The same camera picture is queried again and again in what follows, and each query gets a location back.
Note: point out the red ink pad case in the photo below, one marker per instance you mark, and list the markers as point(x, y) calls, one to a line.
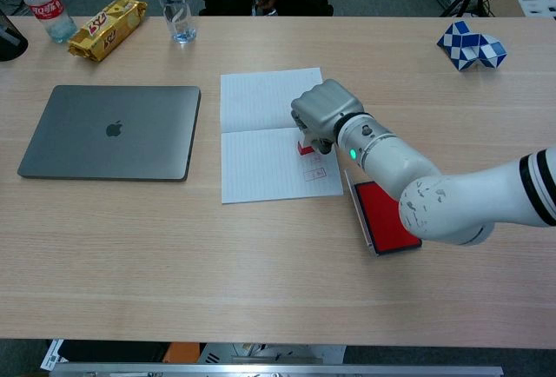
point(382, 225)

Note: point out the clear water bottle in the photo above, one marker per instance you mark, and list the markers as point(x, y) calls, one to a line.
point(176, 8)

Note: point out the orange object under table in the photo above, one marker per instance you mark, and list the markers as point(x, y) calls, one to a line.
point(182, 353)

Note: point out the red-capped plastic bottle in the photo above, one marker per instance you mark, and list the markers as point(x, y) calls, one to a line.
point(45, 10)

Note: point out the gold snack package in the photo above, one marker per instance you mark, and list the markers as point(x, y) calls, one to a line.
point(106, 29)

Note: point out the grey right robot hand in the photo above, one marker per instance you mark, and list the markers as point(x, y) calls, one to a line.
point(326, 105)

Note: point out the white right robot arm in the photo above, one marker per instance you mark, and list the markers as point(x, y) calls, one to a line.
point(434, 194)

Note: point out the black curved object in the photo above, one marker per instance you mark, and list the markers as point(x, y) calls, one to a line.
point(8, 44)

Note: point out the aluminium rail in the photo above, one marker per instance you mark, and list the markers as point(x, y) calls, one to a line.
point(278, 370)

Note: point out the white lined paper sheet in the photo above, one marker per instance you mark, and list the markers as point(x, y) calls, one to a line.
point(256, 160)

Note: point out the red and white stamp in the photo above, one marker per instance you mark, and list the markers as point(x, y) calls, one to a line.
point(304, 147)

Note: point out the grey closed laptop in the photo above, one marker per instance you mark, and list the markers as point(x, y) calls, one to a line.
point(108, 134)

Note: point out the white printed label sheet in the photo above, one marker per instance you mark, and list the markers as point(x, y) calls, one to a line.
point(53, 355)

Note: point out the blue white snake puzzle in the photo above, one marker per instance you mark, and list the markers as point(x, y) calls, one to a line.
point(467, 40)

